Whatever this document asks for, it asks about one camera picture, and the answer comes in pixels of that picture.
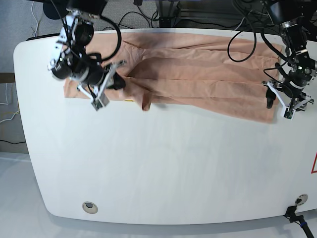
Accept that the table cable grommet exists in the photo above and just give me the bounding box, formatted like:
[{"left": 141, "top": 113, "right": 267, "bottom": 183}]
[
  {"left": 295, "top": 194, "right": 308, "bottom": 206},
  {"left": 82, "top": 201, "right": 98, "bottom": 214}
]

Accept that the peach pink T-shirt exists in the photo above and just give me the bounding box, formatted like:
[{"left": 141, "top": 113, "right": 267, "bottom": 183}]
[{"left": 63, "top": 31, "right": 285, "bottom": 124}]

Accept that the white floor cable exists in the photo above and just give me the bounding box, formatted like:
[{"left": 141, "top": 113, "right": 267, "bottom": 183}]
[{"left": 30, "top": 0, "right": 40, "bottom": 38}]

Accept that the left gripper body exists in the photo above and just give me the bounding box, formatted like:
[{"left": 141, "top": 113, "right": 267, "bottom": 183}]
[{"left": 262, "top": 80, "right": 314, "bottom": 112}]

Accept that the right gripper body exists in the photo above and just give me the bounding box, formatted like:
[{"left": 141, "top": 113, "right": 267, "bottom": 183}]
[{"left": 76, "top": 60, "right": 126, "bottom": 103}]

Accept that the red triangle warning sticker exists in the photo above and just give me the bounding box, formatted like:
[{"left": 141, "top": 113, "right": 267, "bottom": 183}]
[{"left": 311, "top": 154, "right": 317, "bottom": 174}]

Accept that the left table cable grommet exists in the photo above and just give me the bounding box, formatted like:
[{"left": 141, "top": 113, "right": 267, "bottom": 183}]
[{"left": 82, "top": 201, "right": 98, "bottom": 214}]

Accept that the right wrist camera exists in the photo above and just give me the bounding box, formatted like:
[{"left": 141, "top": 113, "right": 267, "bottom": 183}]
[{"left": 92, "top": 94, "right": 109, "bottom": 111}]

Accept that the black clamp with cable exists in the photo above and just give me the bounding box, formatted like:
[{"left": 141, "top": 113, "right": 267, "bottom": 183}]
[{"left": 284, "top": 205, "right": 314, "bottom": 238}]

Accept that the right table cable grommet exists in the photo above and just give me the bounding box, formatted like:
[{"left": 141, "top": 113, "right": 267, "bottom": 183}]
[{"left": 295, "top": 194, "right": 308, "bottom": 206}]

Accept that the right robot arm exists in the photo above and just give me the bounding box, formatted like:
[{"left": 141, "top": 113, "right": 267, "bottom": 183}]
[{"left": 48, "top": 0, "right": 126, "bottom": 110}]

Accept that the black equipment frame base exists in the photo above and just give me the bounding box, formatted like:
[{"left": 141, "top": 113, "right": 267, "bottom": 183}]
[{"left": 156, "top": 0, "right": 182, "bottom": 28}]

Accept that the black round stand base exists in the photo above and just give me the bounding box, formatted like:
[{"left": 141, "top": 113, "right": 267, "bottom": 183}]
[{"left": 43, "top": 0, "right": 68, "bottom": 20}]

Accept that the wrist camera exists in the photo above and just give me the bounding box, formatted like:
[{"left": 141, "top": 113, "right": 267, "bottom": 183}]
[
  {"left": 92, "top": 94, "right": 109, "bottom": 111},
  {"left": 281, "top": 107, "right": 296, "bottom": 120}
]

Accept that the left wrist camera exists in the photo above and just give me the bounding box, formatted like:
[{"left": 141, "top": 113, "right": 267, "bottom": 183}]
[{"left": 281, "top": 107, "right": 296, "bottom": 120}]

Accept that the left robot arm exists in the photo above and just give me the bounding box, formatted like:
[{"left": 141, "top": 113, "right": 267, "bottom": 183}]
[{"left": 261, "top": 0, "right": 317, "bottom": 119}]

